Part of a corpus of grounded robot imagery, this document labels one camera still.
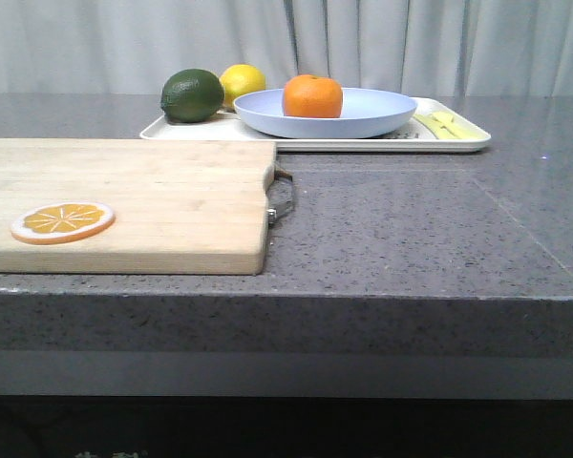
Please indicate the cream white tray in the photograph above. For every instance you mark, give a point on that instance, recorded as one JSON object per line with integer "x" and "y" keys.
{"x": 412, "y": 138}

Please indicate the grey white curtain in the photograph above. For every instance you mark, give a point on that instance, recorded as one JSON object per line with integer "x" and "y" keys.
{"x": 414, "y": 47}

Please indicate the orange slice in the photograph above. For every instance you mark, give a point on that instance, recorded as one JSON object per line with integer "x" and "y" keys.
{"x": 62, "y": 222}

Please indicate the green lime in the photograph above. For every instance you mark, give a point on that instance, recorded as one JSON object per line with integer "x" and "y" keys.
{"x": 191, "y": 95}

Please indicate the orange fruit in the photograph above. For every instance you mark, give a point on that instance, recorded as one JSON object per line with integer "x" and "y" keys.
{"x": 313, "y": 96}

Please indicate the wooden cutting board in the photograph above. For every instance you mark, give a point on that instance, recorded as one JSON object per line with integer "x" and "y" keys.
{"x": 181, "y": 206}

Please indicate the yellow lemon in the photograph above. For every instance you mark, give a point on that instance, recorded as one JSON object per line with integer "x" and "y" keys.
{"x": 241, "y": 79}

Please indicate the metal cutting board handle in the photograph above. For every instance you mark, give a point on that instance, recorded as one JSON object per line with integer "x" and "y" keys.
{"x": 281, "y": 195}

